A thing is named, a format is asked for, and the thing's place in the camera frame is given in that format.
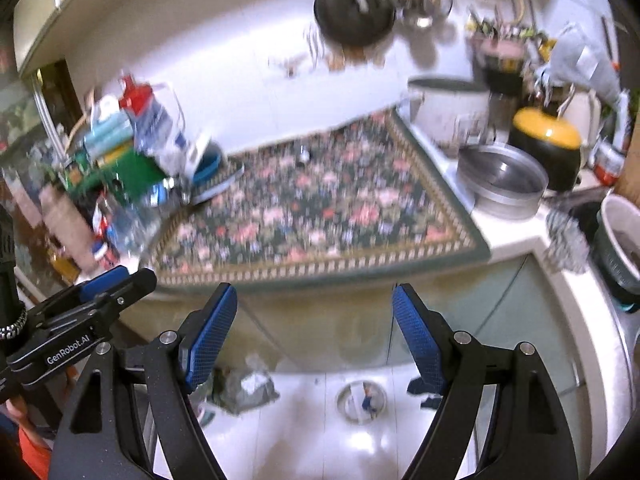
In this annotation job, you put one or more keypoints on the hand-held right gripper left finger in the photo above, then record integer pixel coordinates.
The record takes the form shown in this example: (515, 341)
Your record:
(212, 337)

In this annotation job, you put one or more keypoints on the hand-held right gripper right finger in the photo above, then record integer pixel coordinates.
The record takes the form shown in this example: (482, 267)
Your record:
(417, 337)

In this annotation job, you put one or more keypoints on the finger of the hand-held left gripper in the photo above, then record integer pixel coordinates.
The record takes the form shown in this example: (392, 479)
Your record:
(105, 281)
(131, 287)

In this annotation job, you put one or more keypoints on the crumpled plastic bag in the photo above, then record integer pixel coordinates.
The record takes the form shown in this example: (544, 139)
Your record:
(245, 385)

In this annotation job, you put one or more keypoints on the orange clothing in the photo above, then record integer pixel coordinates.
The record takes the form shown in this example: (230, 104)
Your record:
(30, 445)

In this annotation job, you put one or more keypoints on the green box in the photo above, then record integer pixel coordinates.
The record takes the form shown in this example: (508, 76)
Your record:
(132, 170)

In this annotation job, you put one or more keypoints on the blue bowl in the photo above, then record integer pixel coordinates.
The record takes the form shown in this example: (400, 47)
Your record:
(210, 162)

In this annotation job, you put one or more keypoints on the teal tissue box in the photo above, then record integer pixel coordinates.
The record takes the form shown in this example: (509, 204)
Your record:
(107, 132)

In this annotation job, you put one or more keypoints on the floral tablecloth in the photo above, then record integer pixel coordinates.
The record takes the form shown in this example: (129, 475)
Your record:
(325, 220)

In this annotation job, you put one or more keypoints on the clear bag with blue print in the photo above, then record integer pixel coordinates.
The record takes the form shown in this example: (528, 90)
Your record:
(162, 130)

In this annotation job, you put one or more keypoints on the grey dish rag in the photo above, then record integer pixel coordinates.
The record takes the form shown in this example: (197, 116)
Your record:
(565, 242)

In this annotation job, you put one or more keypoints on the round steel basin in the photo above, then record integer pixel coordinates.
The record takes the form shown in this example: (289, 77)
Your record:
(500, 180)

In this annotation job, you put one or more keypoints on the red plastic bag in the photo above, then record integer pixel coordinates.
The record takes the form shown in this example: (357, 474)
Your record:
(135, 95)

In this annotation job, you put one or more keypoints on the small glass jar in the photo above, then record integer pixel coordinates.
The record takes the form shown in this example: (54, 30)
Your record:
(302, 154)

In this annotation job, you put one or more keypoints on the white bowl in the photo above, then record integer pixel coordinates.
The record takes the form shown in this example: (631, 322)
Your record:
(617, 240)

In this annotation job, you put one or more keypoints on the white rice cooker pot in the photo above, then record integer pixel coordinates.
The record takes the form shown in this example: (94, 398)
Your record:
(445, 110)

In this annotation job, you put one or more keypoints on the black pot with yellow lid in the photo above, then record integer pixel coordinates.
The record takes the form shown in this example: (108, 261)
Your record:
(547, 145)

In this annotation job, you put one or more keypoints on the red can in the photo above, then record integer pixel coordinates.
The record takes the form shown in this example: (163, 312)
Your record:
(607, 162)

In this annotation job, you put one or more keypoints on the pink utensil holder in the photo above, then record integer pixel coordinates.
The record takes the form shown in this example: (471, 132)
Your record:
(500, 50)

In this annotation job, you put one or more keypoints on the grey plastic bag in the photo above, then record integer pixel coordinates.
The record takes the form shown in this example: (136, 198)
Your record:
(582, 67)

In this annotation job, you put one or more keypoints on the black wok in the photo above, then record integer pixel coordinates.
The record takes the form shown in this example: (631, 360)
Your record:
(352, 10)

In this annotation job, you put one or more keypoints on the cream wall cabinet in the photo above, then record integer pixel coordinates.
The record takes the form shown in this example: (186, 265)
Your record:
(55, 15)

